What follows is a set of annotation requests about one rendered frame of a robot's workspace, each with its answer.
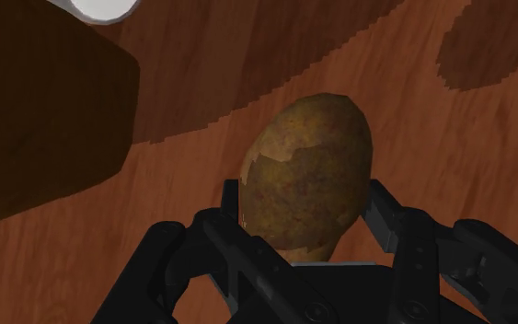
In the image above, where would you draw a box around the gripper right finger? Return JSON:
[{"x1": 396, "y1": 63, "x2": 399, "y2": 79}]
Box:
[{"x1": 360, "y1": 179, "x2": 518, "y2": 324}]

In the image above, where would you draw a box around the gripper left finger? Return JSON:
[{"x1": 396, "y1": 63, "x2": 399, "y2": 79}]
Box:
[{"x1": 90, "y1": 179, "x2": 340, "y2": 324}]

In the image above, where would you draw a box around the brown potato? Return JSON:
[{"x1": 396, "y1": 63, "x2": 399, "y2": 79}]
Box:
[{"x1": 238, "y1": 92, "x2": 374, "y2": 264}]

